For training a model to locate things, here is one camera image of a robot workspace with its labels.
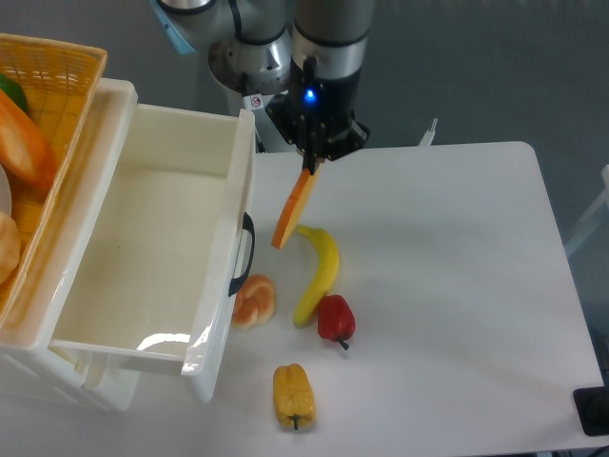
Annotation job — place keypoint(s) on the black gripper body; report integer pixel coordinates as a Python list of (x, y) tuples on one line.
[(317, 109)]

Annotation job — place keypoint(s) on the orange bread slice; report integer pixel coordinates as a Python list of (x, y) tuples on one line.
[(294, 207)]

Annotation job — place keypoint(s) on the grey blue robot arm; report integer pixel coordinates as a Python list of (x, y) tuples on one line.
[(249, 45)]

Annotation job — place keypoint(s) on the knotted bread roll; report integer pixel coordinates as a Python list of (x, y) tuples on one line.
[(255, 302)]

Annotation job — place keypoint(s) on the white upper drawer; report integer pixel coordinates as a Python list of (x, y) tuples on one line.
[(151, 291)]

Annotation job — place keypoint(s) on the white drawer cabinet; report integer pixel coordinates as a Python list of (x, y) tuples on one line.
[(32, 365)]

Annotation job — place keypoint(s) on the round bread bun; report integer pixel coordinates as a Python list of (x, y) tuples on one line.
[(10, 251)]

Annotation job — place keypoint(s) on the yellow banana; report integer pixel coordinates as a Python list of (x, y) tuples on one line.
[(325, 276)]

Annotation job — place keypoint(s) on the red bell pepper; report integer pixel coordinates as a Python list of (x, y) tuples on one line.
[(336, 321)]

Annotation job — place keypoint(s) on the yellow bell pepper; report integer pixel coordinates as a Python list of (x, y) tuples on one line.
[(293, 397)]

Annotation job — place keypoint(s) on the orange wicker basket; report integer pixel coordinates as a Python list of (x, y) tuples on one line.
[(59, 80)]

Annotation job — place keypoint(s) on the orange baguette loaf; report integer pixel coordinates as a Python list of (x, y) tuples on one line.
[(25, 151)]

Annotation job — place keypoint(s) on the green vegetable in basket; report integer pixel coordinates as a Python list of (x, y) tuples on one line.
[(15, 92)]

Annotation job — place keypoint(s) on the black device at table edge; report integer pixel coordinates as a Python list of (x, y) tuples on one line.
[(592, 407)]

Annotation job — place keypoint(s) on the dark blue drawer handle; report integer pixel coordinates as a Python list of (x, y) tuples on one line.
[(245, 256)]

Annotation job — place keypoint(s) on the white table bracket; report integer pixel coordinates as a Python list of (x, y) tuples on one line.
[(429, 135)]

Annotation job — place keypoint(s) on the white frame at right edge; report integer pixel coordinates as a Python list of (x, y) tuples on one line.
[(590, 221)]

